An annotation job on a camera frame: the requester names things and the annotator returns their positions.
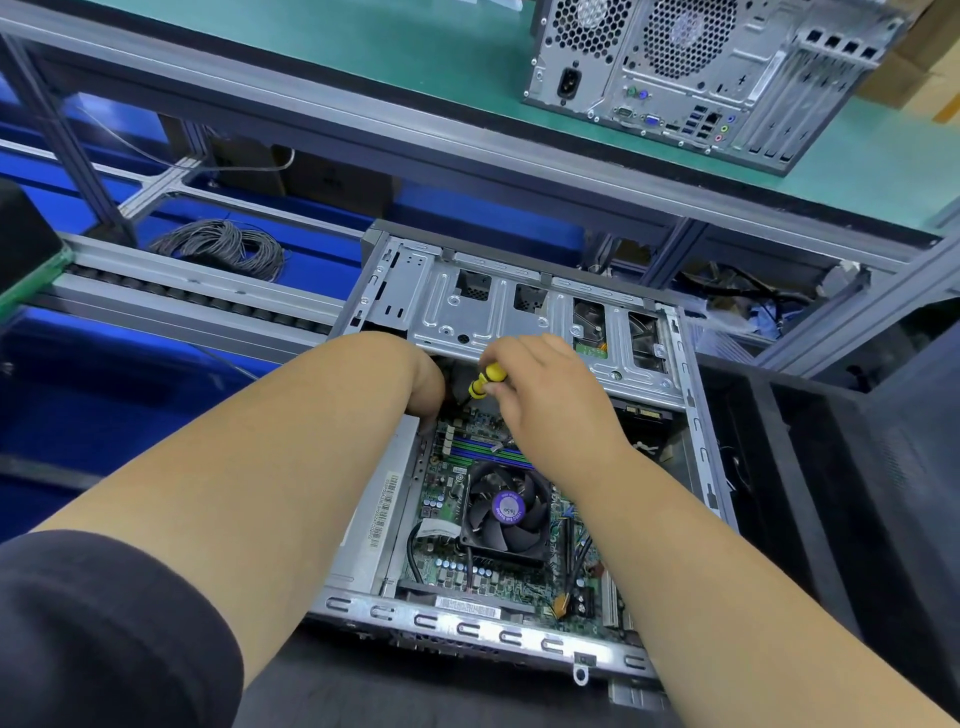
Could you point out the green upper shelf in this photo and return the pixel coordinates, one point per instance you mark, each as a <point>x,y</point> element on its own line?
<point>375,60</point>

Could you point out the person's left hand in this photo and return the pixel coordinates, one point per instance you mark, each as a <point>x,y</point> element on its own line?
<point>420,375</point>

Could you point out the grey computer case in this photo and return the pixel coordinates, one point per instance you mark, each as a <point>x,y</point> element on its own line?
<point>525,300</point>

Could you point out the black foam tray with boards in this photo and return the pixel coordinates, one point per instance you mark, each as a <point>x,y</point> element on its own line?
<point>27,248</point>

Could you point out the aluminium frame post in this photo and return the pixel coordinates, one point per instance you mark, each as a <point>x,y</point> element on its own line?
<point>885,308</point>

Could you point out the person's right forearm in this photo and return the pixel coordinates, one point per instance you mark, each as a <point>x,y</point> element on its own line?
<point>750,600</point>

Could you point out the stack of cardboard boxes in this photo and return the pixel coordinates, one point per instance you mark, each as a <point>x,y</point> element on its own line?
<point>930,60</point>

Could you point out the white plastic bags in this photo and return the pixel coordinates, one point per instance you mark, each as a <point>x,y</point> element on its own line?
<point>735,308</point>

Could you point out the silver backed desktop computer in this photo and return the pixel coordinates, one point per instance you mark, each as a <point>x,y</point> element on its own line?
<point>705,68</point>

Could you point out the green motherboard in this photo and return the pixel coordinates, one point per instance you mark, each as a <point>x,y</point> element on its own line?
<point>450,465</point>

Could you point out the person's left forearm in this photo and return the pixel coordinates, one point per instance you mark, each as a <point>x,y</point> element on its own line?
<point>240,495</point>

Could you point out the grey roller conveyor rail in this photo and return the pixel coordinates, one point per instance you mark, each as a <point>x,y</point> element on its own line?
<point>195,285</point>

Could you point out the empty black foam tray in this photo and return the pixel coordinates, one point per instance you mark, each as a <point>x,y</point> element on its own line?
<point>840,510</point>

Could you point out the person's right hand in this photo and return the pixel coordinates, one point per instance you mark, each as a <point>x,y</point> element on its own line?
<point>552,405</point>

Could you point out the dark metal frame leg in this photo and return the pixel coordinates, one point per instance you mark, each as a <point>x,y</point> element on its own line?
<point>63,135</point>

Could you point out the silver power supply unit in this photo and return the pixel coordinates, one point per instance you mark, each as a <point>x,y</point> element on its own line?
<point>375,510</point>

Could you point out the person's black left sleeve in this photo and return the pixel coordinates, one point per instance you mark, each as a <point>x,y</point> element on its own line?
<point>105,630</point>

